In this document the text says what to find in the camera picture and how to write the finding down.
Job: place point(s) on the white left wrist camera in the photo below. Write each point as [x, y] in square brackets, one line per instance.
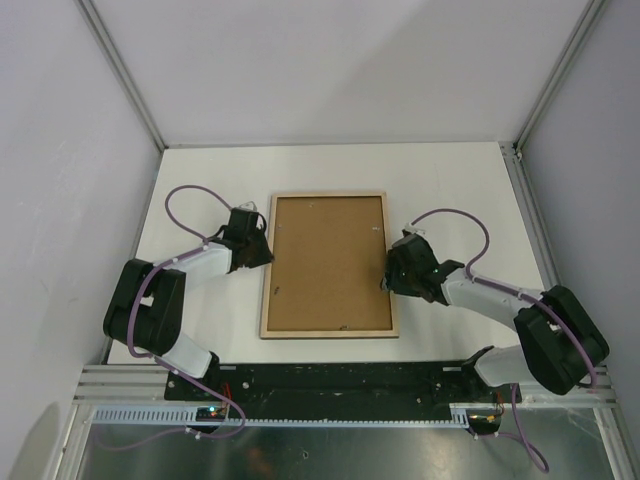
[248, 206]

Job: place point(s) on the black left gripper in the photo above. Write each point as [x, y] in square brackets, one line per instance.
[265, 256]

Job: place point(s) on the white slotted cable duct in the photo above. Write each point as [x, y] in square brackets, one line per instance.
[192, 416]

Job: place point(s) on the wooden picture frame black front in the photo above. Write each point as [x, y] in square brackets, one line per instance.
[325, 334]

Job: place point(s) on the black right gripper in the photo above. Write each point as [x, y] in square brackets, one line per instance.
[391, 279]

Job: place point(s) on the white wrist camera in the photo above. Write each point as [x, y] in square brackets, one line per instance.
[409, 229]
[248, 206]

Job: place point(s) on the brown frame backing board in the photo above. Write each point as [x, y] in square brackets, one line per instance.
[327, 265]

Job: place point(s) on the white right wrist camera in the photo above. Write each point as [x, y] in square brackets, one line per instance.
[409, 229]

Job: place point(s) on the aluminium corner post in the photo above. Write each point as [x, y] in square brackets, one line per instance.
[579, 36]
[105, 42]

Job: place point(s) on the aluminium table edge rail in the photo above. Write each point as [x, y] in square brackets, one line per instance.
[545, 200]

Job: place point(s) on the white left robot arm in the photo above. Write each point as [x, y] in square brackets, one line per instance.
[146, 309]

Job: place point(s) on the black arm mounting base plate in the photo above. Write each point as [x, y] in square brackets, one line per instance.
[344, 392]

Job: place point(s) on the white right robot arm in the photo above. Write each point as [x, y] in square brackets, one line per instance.
[507, 305]

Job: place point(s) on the right aluminium corner post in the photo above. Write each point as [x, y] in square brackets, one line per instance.
[579, 36]

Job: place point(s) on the left aluminium corner post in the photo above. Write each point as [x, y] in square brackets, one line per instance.
[105, 42]

